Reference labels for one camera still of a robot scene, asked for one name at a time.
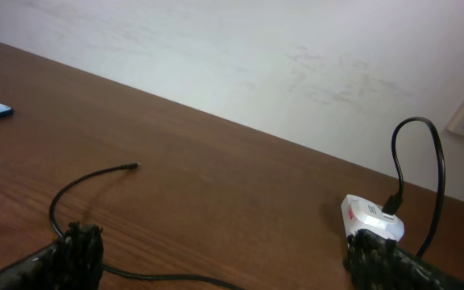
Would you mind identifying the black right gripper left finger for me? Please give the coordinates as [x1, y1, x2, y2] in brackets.
[0, 222, 104, 290]

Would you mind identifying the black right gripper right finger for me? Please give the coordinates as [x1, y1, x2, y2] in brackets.
[343, 229, 464, 290]

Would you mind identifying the white power strip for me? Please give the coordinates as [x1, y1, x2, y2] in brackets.
[341, 195, 404, 242]

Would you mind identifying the black charger cable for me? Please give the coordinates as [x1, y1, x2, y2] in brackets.
[48, 116, 446, 290]

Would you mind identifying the white charger plug adapter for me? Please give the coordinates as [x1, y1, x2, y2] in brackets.
[358, 200, 404, 242]

